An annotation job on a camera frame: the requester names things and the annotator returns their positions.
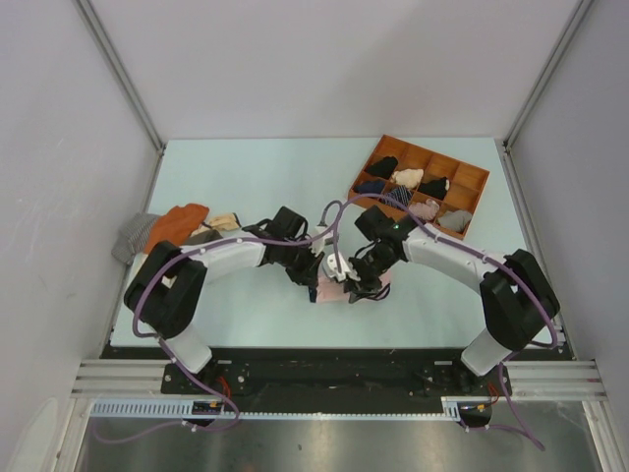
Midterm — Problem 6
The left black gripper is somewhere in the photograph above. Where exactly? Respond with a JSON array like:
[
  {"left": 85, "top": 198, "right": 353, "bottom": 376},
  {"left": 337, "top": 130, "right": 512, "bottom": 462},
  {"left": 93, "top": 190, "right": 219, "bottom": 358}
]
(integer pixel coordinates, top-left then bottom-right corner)
[{"left": 278, "top": 237, "right": 323, "bottom": 287}]

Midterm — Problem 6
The pink underwear navy trim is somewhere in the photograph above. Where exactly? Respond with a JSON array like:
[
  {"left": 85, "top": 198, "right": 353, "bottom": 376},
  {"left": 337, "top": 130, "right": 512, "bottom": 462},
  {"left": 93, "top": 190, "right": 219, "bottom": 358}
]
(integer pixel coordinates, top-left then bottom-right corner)
[{"left": 309, "top": 255, "right": 391, "bottom": 304}]

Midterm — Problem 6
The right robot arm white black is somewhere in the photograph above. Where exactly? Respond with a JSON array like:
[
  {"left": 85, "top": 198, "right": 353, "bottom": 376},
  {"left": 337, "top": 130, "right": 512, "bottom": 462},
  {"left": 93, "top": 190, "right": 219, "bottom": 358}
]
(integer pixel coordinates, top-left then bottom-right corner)
[{"left": 344, "top": 206, "right": 560, "bottom": 394}]

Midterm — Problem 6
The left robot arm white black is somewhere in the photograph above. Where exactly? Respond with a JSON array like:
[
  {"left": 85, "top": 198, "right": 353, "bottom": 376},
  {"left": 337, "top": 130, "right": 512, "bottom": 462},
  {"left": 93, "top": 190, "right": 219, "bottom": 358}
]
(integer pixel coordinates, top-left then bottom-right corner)
[{"left": 124, "top": 206, "right": 325, "bottom": 393}]

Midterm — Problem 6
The striped navy rolled underwear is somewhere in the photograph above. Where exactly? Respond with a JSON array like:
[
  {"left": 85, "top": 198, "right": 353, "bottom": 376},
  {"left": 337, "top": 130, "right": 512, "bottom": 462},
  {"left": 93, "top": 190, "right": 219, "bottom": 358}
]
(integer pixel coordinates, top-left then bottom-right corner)
[{"left": 385, "top": 186, "right": 413, "bottom": 207}]

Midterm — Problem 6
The pale pink rolled underwear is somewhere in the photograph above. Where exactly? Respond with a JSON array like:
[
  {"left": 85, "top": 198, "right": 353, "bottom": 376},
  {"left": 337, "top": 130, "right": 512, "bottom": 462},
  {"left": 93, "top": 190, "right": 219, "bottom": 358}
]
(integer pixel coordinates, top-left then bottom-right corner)
[{"left": 409, "top": 199, "right": 440, "bottom": 222}]

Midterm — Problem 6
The cream rolled underwear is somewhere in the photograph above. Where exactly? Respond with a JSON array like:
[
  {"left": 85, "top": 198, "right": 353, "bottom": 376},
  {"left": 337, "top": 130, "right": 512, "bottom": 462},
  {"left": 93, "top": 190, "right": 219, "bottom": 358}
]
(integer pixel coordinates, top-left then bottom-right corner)
[{"left": 390, "top": 168, "right": 425, "bottom": 189}]

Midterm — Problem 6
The grey rolled underwear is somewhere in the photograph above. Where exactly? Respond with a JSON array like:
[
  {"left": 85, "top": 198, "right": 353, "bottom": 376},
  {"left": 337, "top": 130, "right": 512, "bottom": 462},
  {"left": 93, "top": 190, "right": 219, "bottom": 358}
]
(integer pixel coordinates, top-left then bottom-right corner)
[{"left": 437, "top": 209, "right": 473, "bottom": 234}]

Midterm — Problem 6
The black white rolled underwear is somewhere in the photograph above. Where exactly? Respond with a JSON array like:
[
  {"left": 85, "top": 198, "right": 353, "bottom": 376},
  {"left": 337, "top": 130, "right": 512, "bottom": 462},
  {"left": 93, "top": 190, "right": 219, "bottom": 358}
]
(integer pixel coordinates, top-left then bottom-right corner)
[{"left": 418, "top": 177, "right": 450, "bottom": 201}]

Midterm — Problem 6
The peach underwear dark trim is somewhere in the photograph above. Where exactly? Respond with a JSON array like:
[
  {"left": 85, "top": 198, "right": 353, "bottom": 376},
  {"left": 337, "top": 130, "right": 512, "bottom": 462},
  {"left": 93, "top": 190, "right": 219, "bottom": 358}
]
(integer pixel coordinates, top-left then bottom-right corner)
[{"left": 191, "top": 212, "right": 242, "bottom": 236}]

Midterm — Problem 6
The olive brown underwear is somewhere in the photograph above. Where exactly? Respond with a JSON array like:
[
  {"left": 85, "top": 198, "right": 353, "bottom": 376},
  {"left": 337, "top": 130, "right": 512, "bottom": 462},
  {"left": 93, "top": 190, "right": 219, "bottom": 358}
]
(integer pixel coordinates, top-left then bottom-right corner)
[{"left": 183, "top": 229, "right": 222, "bottom": 246}]

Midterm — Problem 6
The orange underwear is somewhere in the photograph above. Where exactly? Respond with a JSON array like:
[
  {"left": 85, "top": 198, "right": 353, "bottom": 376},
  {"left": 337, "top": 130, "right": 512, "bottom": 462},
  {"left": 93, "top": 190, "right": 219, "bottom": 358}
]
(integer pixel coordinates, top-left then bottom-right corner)
[{"left": 143, "top": 204, "right": 209, "bottom": 254}]

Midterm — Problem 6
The grey striped underwear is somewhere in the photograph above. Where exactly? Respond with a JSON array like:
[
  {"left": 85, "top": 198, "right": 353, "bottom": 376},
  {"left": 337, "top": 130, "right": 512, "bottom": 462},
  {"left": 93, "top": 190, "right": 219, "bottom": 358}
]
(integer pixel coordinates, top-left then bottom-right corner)
[{"left": 111, "top": 212, "right": 159, "bottom": 266}]

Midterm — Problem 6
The wooden compartment tray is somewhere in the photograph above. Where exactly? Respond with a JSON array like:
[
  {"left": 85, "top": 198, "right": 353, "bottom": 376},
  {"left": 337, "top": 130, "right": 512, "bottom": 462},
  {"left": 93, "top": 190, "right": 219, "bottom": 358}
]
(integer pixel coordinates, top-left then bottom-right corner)
[{"left": 348, "top": 135, "right": 489, "bottom": 240}]

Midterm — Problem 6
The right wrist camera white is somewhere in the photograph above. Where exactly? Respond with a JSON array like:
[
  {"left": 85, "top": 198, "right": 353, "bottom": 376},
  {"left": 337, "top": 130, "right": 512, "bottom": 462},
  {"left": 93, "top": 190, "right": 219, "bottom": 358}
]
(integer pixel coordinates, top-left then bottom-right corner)
[{"left": 323, "top": 254, "right": 358, "bottom": 283}]

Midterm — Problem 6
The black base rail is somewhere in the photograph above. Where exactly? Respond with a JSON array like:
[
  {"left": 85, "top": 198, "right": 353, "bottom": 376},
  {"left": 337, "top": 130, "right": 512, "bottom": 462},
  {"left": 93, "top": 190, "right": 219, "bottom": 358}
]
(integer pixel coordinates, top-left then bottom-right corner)
[{"left": 100, "top": 343, "right": 574, "bottom": 399}]

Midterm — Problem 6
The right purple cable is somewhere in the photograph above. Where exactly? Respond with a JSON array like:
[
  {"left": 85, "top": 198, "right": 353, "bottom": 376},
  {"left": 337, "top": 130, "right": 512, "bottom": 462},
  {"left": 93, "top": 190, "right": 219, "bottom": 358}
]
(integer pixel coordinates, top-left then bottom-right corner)
[{"left": 326, "top": 194, "right": 564, "bottom": 451}]

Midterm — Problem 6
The white cable duct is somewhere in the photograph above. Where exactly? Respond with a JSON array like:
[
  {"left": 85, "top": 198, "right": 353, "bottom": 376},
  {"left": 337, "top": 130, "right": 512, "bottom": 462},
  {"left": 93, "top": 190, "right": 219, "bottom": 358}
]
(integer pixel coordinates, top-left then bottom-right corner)
[{"left": 89, "top": 397, "right": 489, "bottom": 421}]

